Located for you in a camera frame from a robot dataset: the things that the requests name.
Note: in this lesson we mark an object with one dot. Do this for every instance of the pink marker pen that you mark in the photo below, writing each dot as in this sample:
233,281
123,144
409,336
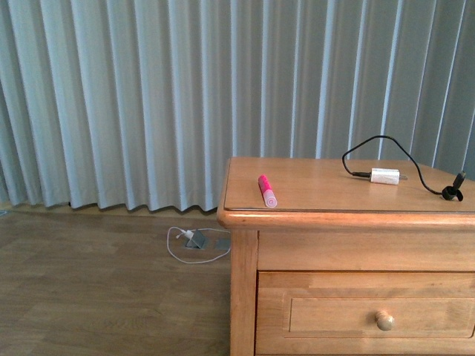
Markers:
267,193

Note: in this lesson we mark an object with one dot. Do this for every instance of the wooden top drawer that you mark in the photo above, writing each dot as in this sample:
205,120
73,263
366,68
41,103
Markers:
330,313

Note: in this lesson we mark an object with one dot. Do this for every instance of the round wooden drawer knob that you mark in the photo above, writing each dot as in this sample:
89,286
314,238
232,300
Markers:
384,321

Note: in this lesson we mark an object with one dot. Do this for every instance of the white charger on floor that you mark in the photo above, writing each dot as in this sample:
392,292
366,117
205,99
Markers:
188,234

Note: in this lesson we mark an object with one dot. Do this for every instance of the open grey floor socket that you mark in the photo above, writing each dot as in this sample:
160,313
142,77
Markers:
199,241

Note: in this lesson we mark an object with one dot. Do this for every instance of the wooden nightstand dresser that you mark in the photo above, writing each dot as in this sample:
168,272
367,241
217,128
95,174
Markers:
328,221

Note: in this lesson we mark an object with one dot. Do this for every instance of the light grey pleated curtain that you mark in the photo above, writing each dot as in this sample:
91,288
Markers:
142,102

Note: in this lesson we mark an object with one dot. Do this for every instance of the white usb wall charger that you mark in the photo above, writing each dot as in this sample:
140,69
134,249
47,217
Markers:
387,176

